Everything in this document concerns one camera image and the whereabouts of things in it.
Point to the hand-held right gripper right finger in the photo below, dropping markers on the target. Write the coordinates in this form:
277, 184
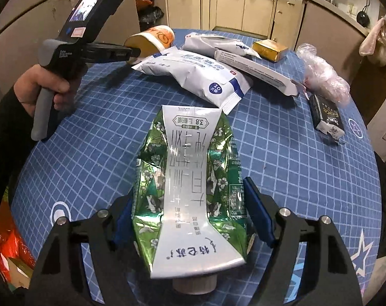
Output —
258, 210

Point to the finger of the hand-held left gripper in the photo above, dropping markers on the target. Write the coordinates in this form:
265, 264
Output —
110, 52

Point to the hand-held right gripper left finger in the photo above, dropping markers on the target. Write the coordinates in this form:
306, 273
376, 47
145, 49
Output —
122, 223

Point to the orange and white paper cup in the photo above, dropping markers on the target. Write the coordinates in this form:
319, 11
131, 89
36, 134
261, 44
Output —
154, 40

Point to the green foil milk carton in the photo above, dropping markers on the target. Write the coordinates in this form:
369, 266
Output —
186, 197

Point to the white blue-print wipe packet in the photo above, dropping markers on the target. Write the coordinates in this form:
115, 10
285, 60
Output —
193, 76

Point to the white long cardboard box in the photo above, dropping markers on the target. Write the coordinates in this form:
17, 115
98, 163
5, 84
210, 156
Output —
259, 70

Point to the person's left forearm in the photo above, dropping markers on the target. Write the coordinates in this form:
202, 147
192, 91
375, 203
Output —
4, 149

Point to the person's left hand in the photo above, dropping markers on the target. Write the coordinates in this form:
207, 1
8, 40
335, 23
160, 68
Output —
27, 86

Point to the beige refrigerator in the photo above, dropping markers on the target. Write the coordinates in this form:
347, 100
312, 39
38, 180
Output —
36, 6

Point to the black plastic bags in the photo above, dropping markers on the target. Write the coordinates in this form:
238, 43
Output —
148, 9

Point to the brown cardboard box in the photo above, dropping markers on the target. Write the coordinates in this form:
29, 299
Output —
19, 272

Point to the small black box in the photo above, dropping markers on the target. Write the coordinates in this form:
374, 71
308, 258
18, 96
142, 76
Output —
326, 118

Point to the red plastic bag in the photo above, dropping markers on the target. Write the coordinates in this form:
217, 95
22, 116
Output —
8, 245

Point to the beige base kitchen cabinets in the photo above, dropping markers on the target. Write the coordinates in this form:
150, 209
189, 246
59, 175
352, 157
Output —
244, 9

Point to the clear pink plastic bag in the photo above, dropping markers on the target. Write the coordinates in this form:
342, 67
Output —
323, 76

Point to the gold cardboard box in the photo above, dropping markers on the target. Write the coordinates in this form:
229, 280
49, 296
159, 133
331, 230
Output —
271, 50

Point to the pink hanging cloth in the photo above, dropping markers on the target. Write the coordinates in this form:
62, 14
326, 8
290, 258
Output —
376, 43

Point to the black hanging skimmer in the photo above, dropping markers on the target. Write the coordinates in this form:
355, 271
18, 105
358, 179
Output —
362, 17

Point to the brown wooden door frame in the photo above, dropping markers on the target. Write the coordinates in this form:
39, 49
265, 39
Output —
368, 86

